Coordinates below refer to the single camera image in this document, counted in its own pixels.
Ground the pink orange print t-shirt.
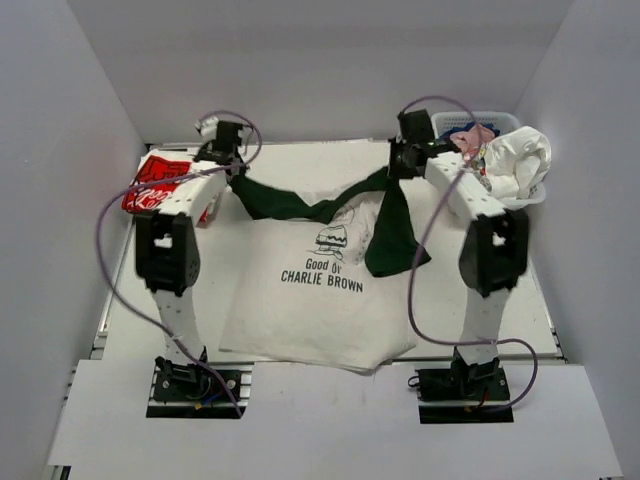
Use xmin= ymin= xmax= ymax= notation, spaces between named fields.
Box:
xmin=448 ymin=123 xmax=495 ymax=161

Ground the white colourful print t-shirt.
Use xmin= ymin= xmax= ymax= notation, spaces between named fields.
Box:
xmin=471 ymin=126 xmax=552 ymax=208

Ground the white green Charlie Brown t-shirt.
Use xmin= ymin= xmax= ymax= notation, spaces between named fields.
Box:
xmin=219 ymin=169 xmax=430 ymax=372

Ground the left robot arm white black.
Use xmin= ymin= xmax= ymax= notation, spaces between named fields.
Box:
xmin=135 ymin=116 xmax=255 ymax=365

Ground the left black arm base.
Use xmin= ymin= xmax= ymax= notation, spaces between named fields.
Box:
xmin=146 ymin=357 xmax=252 ymax=420

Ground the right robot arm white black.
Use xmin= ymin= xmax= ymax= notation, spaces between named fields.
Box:
xmin=389 ymin=110 xmax=529 ymax=376

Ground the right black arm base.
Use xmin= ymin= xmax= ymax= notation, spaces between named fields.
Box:
xmin=407 ymin=367 xmax=514 ymax=425

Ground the white plastic basket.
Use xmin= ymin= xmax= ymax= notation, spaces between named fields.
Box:
xmin=432 ymin=111 xmax=546 ymax=208

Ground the folded red white t-shirt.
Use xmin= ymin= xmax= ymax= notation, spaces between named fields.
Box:
xmin=121 ymin=149 xmax=221 ymax=226

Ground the blue garment in basket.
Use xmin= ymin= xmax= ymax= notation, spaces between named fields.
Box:
xmin=465 ymin=122 xmax=501 ymax=137

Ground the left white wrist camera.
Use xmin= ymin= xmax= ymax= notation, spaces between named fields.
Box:
xmin=195 ymin=115 xmax=219 ymax=140

